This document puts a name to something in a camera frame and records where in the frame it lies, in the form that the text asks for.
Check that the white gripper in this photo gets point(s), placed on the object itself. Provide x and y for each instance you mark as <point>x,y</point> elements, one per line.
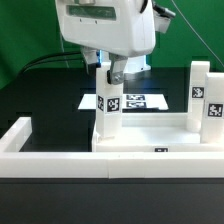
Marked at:
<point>122,27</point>

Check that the white desk top panel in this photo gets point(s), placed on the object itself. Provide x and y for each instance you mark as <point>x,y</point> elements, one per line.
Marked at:
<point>150,132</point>

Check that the sheet with four markers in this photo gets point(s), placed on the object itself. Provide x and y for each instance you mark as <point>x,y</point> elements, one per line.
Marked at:
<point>130,101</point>

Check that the white U-shaped fence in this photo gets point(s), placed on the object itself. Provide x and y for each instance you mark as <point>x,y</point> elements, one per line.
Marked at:
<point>206,163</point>

